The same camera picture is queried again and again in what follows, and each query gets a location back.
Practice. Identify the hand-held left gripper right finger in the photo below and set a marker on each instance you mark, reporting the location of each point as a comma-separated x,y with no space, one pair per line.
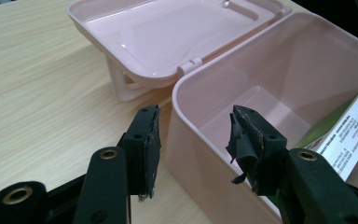
258,152

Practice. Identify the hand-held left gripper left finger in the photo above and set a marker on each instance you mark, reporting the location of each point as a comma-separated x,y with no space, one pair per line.
143,155

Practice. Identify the pink plastic storage box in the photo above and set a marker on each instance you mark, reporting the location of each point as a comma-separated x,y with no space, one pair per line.
261,62

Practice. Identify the green and white medicine box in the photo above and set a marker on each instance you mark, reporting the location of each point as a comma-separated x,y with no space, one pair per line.
351,133

